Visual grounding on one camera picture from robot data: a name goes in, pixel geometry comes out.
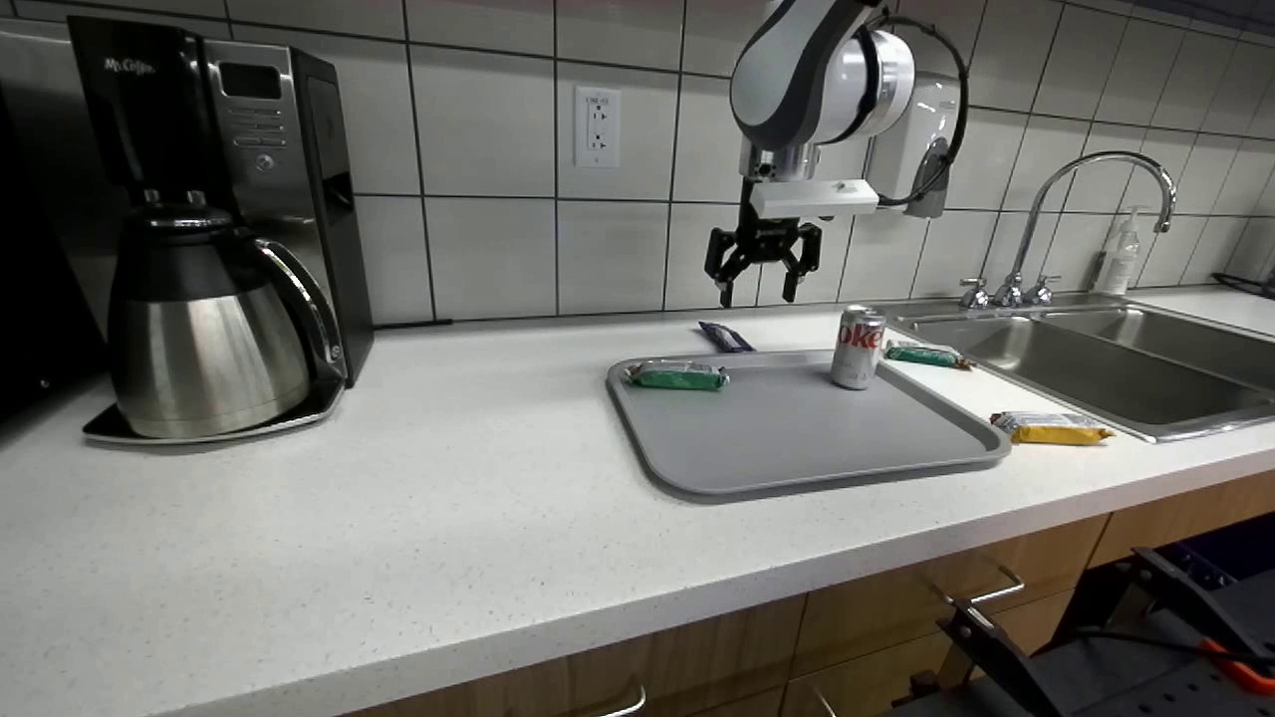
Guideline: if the steel coffee carafe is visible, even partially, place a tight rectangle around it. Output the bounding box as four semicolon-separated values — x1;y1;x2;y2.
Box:
104;207;355;443

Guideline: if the white wall outlet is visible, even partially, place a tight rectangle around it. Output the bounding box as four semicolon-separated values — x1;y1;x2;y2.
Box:
573;85;626;171

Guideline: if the black coffee maker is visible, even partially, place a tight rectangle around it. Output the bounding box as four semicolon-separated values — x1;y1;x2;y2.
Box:
63;10;379;451

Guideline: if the black microwave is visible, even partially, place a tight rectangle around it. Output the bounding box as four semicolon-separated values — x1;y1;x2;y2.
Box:
0;76;114;430

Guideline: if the black stand with orange part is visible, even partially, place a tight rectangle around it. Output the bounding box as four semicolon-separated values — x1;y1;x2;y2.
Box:
896;540;1275;717

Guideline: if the yellow chocolate bar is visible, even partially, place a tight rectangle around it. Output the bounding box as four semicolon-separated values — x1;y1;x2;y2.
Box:
990;407;1118;451

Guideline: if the purple chocolate bar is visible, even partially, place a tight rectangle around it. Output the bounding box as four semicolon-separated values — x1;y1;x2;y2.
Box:
698;317;759;357

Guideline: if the grey plastic tray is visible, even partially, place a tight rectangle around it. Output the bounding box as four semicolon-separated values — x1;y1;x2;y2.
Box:
601;345;1017;507

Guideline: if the red and white soda can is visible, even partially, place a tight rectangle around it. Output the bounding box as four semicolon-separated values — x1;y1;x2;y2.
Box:
828;304;893;393

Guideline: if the stainless steel sink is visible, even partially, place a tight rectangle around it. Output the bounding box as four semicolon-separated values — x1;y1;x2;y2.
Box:
882;289;1275;446

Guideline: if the green and white chocolate bar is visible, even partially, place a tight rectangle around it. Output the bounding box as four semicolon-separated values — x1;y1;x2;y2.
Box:
885;337;971;376

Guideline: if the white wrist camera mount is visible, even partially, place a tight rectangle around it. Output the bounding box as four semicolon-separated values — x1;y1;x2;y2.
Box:
747;174;885;222

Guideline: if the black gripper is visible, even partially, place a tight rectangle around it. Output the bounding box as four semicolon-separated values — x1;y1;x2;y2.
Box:
703;216;824;311

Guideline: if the white wall soap dispenser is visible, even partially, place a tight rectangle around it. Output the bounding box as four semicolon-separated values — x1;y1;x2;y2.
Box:
865;76;967;222

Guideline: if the clear soap bottle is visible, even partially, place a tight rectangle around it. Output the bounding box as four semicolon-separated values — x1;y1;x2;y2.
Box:
1090;211;1148;304

